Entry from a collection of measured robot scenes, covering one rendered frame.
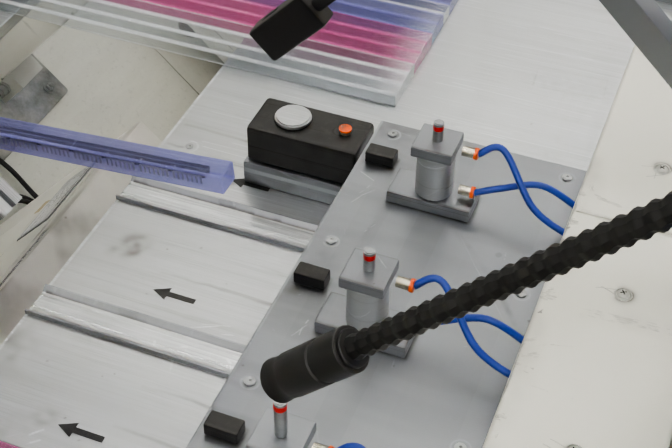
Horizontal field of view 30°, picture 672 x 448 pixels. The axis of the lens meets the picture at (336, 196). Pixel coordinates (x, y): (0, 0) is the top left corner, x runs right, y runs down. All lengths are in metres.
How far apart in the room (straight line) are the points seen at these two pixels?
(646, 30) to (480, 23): 0.39
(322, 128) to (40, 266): 0.48
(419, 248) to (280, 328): 0.10
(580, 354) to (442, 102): 0.32
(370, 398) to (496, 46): 0.41
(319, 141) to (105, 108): 1.39
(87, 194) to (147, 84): 0.98
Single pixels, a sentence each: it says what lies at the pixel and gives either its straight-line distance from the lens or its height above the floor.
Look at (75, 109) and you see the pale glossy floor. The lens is 2.14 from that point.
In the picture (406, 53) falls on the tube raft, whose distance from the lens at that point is 0.93.
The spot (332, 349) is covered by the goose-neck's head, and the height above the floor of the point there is 1.30.
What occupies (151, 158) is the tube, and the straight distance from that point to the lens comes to 0.64.
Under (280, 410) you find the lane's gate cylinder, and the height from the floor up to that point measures 1.21.
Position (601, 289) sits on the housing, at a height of 1.26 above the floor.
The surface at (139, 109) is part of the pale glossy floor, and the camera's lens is 2.21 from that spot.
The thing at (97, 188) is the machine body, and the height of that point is 0.62.
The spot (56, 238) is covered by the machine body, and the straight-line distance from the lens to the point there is 1.24.
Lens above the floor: 1.62
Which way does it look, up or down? 42 degrees down
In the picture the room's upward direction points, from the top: 61 degrees clockwise
